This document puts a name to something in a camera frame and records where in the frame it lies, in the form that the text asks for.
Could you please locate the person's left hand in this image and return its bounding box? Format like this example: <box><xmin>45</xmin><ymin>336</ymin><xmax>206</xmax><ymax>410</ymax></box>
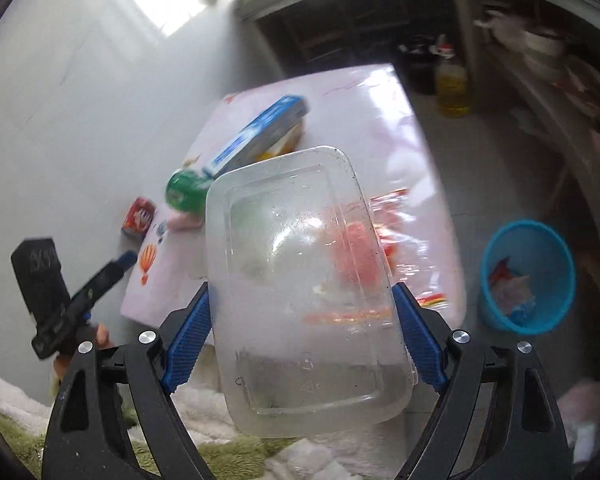
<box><xmin>54</xmin><ymin>324</ymin><xmax>113</xmax><ymax>376</ymax></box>

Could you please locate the long blue white box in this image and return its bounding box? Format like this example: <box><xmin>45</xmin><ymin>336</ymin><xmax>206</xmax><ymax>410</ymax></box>
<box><xmin>201</xmin><ymin>94</ymin><xmax>311</xmax><ymax>181</ymax></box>

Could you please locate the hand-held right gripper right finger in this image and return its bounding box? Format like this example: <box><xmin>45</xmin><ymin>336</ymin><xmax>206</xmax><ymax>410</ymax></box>
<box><xmin>392</xmin><ymin>282</ymin><xmax>571</xmax><ymax>480</ymax></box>

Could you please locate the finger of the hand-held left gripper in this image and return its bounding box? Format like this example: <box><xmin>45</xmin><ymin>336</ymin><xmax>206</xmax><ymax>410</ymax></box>
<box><xmin>67</xmin><ymin>251</ymin><xmax>137</xmax><ymax>321</ymax></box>

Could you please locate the folding table white printed cover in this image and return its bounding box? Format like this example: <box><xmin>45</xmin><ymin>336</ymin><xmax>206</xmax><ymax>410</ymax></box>
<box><xmin>120</xmin><ymin>63</ymin><xmax>468</xmax><ymax>341</ymax></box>

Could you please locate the clear wrapper red print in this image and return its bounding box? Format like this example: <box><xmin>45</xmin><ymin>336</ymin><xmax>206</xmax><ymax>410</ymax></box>
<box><xmin>300</xmin><ymin>187</ymin><xmax>448</xmax><ymax>326</ymax></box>

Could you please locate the white fluffy garment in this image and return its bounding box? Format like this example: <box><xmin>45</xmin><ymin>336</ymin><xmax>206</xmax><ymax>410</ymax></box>
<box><xmin>0</xmin><ymin>345</ymin><xmax>406</xmax><ymax>480</ymax></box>

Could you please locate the cooking oil bottle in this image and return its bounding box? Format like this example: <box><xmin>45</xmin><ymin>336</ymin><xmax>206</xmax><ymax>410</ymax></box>
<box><xmin>434</xmin><ymin>35</ymin><xmax>473</xmax><ymax>118</ymax></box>

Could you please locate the green fluffy blanket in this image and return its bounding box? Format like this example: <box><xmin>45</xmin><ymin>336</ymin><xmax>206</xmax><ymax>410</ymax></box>
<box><xmin>0</xmin><ymin>405</ymin><xmax>301</xmax><ymax>480</ymax></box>

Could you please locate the clear plastic food container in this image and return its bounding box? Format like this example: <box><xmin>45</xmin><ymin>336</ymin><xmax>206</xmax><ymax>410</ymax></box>
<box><xmin>205</xmin><ymin>146</ymin><xmax>421</xmax><ymax>437</ymax></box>

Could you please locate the black bin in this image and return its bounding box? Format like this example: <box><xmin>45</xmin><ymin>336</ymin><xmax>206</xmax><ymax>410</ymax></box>
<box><xmin>397</xmin><ymin>35</ymin><xmax>443</xmax><ymax>96</ymax></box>

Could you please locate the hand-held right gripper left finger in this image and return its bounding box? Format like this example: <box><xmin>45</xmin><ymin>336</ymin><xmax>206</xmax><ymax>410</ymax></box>
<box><xmin>41</xmin><ymin>282</ymin><xmax>212</xmax><ymax>480</ymax></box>

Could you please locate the pink white plastic bag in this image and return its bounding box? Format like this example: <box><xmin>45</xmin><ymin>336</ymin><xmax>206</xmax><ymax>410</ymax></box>
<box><xmin>560</xmin><ymin>380</ymin><xmax>600</xmax><ymax>461</ymax></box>

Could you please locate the blue plastic basket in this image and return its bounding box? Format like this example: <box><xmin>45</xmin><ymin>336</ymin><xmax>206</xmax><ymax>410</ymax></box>
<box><xmin>480</xmin><ymin>219</ymin><xmax>577</xmax><ymax>336</ymax></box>

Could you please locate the red drink can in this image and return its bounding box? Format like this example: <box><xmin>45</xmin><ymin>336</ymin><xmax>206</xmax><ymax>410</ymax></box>
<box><xmin>120</xmin><ymin>196</ymin><xmax>157</xmax><ymax>238</ymax></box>

